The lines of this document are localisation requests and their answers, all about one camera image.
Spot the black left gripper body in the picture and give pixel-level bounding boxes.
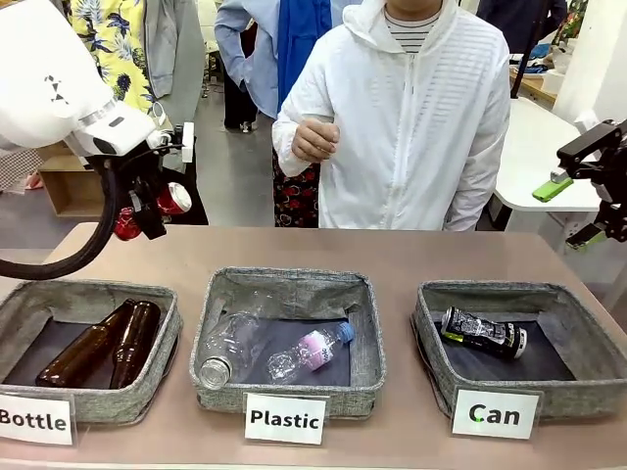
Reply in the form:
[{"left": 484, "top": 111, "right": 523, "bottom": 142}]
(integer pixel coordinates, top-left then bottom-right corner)
[{"left": 99, "top": 140, "right": 164, "bottom": 198}]

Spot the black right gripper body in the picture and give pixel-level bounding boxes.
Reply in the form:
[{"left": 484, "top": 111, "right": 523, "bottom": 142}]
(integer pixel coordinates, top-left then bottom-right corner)
[{"left": 599, "top": 140, "right": 627, "bottom": 232}]

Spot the crushed red can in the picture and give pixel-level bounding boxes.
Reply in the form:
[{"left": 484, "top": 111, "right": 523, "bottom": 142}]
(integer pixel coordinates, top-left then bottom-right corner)
[{"left": 113, "top": 181, "right": 193, "bottom": 242}]

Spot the brown glass bottle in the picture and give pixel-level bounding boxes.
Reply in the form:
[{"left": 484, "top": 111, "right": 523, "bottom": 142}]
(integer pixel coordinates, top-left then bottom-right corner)
[
  {"left": 108, "top": 300, "right": 163, "bottom": 391},
  {"left": 34, "top": 299, "right": 134, "bottom": 389}
]

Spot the clear unlabelled plastic bottle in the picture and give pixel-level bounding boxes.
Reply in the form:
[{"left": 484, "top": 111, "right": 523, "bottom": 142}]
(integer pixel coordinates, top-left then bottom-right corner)
[{"left": 197, "top": 290, "right": 265, "bottom": 391}]

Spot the black and white crushed can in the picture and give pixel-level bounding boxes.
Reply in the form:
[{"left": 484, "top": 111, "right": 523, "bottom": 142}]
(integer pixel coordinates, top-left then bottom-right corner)
[{"left": 440, "top": 305, "right": 530, "bottom": 360}]

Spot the plastic bottle with pink label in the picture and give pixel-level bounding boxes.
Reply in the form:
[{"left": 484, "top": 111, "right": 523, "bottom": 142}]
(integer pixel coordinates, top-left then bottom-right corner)
[{"left": 265, "top": 320, "right": 357, "bottom": 385}]

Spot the person's right forearm white sleeve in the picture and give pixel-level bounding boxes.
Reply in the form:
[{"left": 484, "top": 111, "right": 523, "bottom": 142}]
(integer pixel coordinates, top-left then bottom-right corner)
[{"left": 271, "top": 100, "right": 325, "bottom": 179}]

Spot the grey fabric basket plastic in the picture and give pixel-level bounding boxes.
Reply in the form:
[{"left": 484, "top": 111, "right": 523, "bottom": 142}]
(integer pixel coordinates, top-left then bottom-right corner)
[{"left": 189, "top": 265, "right": 389, "bottom": 422}]

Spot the grey fabric basket can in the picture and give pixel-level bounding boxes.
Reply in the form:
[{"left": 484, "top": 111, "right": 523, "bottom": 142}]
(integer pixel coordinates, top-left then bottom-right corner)
[{"left": 414, "top": 280, "right": 627, "bottom": 421}]

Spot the grey fabric basket bottle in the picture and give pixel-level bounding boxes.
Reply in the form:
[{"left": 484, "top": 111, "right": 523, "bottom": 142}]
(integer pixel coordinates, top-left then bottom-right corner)
[{"left": 0, "top": 278, "right": 184, "bottom": 425}]

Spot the white Can label sign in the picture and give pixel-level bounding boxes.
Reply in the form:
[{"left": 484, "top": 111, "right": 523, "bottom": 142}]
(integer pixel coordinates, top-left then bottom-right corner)
[{"left": 450, "top": 386, "right": 543, "bottom": 441}]

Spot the person's right hand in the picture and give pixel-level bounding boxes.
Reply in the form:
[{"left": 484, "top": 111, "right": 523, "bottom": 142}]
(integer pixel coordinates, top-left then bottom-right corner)
[{"left": 290, "top": 118, "right": 341, "bottom": 164}]

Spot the white background table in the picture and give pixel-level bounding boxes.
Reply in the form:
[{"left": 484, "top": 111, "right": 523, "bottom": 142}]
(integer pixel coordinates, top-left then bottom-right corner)
[{"left": 489, "top": 95, "right": 611, "bottom": 232}]

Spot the wooden open box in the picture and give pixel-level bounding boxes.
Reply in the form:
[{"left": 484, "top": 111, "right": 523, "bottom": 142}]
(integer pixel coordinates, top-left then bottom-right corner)
[{"left": 37, "top": 155, "right": 107, "bottom": 218}]

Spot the white paper roll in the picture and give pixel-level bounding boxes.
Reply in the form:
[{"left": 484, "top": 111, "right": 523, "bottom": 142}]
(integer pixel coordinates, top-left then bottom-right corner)
[{"left": 542, "top": 68, "right": 565, "bottom": 95}]

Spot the person in yellow floral shirt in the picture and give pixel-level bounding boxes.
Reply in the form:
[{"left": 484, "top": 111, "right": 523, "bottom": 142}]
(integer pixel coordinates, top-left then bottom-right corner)
[{"left": 68, "top": 0, "right": 210, "bottom": 227}]

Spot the person in dark trousers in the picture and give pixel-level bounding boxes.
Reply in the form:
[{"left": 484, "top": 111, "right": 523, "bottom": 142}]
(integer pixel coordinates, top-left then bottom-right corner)
[{"left": 222, "top": 72, "right": 260, "bottom": 134}]

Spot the person in light blue shirt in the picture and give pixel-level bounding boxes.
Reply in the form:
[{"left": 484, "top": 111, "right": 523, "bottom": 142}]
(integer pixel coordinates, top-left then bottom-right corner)
[{"left": 214, "top": 0, "right": 345, "bottom": 229}]

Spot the person in white hoodie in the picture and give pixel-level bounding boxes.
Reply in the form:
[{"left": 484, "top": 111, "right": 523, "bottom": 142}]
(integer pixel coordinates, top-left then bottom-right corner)
[{"left": 271, "top": 0, "right": 512, "bottom": 233}]

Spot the white Bottle label sign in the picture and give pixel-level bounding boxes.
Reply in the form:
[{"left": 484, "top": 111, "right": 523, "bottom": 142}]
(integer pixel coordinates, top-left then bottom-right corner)
[{"left": 0, "top": 391, "right": 78, "bottom": 447}]

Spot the white Plastic label sign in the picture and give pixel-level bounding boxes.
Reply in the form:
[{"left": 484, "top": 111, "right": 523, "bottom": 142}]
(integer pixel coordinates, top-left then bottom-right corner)
[{"left": 243, "top": 391, "right": 329, "bottom": 447}]

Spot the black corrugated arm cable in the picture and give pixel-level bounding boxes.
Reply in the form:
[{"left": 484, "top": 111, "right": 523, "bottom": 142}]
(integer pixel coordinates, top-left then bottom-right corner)
[{"left": 0, "top": 160, "right": 122, "bottom": 282}]

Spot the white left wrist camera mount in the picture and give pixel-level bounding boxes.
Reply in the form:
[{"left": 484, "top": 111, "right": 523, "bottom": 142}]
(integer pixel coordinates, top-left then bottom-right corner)
[{"left": 146, "top": 121, "right": 196, "bottom": 165}]

